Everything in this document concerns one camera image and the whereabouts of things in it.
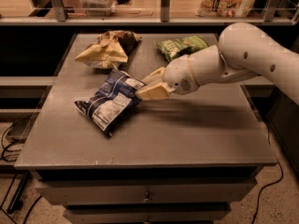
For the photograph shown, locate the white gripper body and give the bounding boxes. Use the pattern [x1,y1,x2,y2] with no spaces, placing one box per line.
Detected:
[163,55,199,95]

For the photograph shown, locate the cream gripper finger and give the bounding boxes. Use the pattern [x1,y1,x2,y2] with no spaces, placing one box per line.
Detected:
[135,82,175,100]
[142,67,165,84]

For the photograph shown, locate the blue chip bag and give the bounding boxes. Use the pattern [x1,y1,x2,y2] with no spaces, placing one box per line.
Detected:
[75,69,146,137]

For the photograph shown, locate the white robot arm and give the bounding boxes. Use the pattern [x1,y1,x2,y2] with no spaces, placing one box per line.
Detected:
[136,22,299,104]

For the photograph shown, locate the green chip bag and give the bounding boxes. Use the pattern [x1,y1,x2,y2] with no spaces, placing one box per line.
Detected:
[156,35,208,62]

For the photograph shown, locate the yellow brown chip bag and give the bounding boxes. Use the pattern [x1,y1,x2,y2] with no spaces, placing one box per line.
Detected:
[75,30,141,69]

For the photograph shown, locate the printed snack bag behind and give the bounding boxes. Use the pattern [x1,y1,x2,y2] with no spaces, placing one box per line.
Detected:
[196,0,255,18]

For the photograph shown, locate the grey drawer cabinet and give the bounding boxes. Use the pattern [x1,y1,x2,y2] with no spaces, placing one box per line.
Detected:
[16,34,277,224]

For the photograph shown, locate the clear plastic container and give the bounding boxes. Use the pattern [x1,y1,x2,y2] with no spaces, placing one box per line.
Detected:
[80,0,116,17]

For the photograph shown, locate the black device on floor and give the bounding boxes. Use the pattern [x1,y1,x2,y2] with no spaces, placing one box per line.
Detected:
[6,117,31,143]

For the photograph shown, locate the metal shelf rail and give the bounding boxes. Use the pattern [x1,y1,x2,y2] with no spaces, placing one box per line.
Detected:
[0,0,299,26]

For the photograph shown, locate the black cable on right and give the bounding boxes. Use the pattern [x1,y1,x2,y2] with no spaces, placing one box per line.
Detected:
[250,121,285,224]

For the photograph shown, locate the black cables on left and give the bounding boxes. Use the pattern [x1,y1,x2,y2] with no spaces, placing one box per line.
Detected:
[0,119,43,224]

